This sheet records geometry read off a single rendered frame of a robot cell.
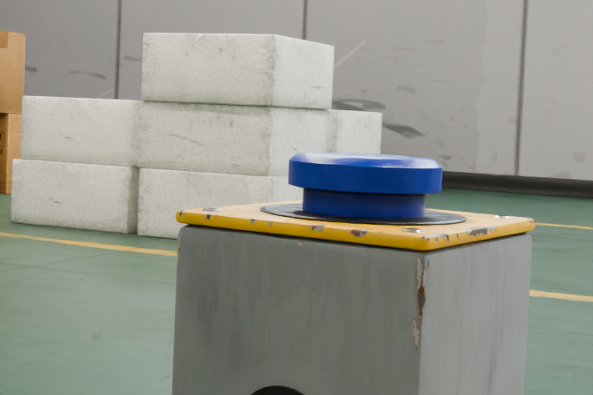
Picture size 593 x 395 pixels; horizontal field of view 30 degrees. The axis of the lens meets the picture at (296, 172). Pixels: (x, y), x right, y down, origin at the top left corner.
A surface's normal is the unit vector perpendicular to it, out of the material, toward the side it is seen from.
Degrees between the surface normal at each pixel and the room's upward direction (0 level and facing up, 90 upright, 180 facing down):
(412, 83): 90
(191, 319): 90
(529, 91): 90
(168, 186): 90
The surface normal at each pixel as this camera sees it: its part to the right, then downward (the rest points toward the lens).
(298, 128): 0.91, 0.06
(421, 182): 0.64, 0.07
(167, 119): -0.40, 0.03
